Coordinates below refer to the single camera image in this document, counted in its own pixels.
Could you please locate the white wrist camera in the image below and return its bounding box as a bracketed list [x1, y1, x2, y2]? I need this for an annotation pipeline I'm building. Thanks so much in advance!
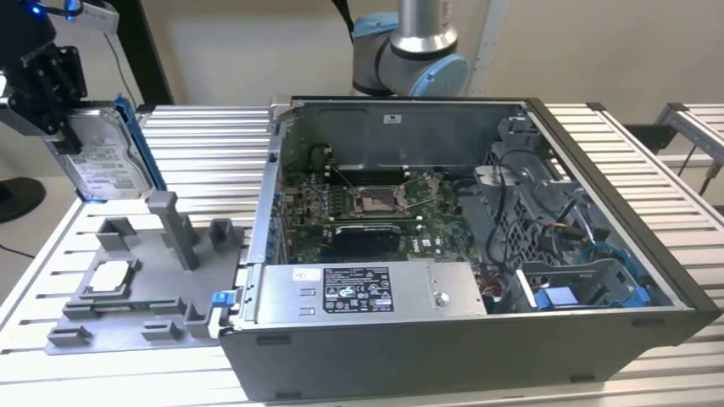
[48, 0, 121, 34]

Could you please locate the silver power supply unit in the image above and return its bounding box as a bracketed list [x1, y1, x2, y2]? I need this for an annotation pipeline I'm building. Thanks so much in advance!
[252, 260, 489, 326]

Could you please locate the black round stand base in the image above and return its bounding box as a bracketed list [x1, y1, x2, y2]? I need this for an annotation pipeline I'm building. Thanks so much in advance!
[0, 177, 48, 224]

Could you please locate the grey parts rack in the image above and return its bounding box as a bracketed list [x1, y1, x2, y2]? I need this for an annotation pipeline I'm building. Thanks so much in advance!
[43, 190, 251, 356]

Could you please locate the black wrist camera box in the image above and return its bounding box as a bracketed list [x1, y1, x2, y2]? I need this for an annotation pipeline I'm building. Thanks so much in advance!
[0, 0, 59, 54]

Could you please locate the thin black wall cable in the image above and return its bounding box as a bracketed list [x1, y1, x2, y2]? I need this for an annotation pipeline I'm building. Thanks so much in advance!
[103, 31, 141, 107]

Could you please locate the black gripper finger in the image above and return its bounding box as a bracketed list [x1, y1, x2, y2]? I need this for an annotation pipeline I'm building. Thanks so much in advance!
[53, 113, 84, 156]

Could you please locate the metal socket cover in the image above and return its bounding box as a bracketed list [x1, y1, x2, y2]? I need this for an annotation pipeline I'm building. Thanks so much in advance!
[401, 176, 447, 205]

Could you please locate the black vertical post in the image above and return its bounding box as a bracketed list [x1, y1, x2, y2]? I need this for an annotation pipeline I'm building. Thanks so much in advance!
[104, 0, 176, 113]

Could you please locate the blue wire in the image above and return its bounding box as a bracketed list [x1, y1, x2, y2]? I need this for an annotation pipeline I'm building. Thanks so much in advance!
[579, 240, 647, 290]

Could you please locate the metal slat side table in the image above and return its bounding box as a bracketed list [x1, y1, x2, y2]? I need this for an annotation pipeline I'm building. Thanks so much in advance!
[655, 103, 724, 170]

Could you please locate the open grey PC case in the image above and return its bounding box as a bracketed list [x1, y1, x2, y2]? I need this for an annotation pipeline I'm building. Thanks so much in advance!
[217, 95, 724, 403]

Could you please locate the silver CPU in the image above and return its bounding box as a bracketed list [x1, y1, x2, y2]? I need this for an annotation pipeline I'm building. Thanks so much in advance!
[83, 259, 141, 294]

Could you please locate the black floor cable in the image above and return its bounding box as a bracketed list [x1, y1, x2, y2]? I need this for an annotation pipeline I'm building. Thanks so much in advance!
[0, 243, 36, 260]

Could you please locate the blue disk carrier in bay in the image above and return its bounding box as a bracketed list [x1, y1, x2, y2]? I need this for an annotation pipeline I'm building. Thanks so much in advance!
[533, 287, 583, 314]

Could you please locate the black graphics card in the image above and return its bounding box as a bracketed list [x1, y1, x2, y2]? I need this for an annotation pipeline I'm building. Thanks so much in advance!
[329, 224, 405, 256]

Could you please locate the green motherboard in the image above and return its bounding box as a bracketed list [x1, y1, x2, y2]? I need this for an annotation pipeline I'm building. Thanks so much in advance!
[280, 166, 483, 269]

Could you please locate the hard disk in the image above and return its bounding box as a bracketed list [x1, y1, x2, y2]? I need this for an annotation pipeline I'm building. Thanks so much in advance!
[53, 92, 169, 205]

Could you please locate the grey metal disk bay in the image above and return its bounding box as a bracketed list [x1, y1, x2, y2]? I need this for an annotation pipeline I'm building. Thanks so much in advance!
[456, 116, 676, 315]

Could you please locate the CPU socket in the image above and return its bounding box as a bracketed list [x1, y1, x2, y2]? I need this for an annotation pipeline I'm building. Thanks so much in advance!
[345, 181, 415, 220]

